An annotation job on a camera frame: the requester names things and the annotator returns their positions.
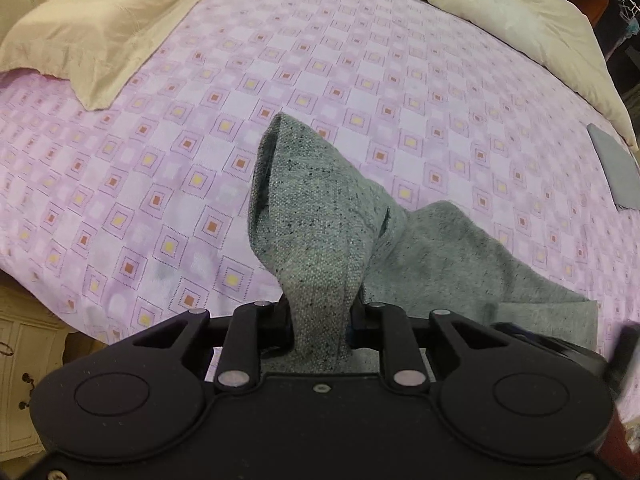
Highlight grey speckled pants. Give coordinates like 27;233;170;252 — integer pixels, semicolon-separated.
247;114;598;374

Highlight pink checkered bed sheet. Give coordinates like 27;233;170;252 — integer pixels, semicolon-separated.
1;0;639;342

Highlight cream bedside cabinet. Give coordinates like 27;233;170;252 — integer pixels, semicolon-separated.
0;274;101;461

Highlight folded grey cloth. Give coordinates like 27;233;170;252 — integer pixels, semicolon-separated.
587;124;640;210

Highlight cream pillow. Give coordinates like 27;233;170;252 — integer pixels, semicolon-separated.
1;0;200;110

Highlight cream duvet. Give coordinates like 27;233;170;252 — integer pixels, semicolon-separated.
423;0;639;153

